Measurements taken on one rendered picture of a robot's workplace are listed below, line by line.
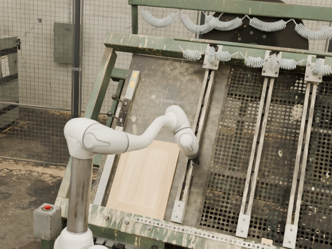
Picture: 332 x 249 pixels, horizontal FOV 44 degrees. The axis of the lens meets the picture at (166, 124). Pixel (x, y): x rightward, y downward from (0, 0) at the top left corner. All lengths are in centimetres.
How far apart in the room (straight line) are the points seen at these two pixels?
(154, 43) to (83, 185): 129
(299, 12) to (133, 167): 158
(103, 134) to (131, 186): 92
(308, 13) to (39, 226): 224
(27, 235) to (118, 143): 246
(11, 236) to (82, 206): 217
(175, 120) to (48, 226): 97
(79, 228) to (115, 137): 51
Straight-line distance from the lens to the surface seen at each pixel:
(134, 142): 187
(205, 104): 265
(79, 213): 202
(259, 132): 260
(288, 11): 313
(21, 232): 416
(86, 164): 194
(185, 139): 212
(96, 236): 265
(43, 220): 254
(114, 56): 306
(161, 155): 263
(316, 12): 313
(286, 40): 320
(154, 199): 258
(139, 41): 293
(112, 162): 268
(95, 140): 174
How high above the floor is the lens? 215
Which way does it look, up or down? 17 degrees down
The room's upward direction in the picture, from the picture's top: 5 degrees clockwise
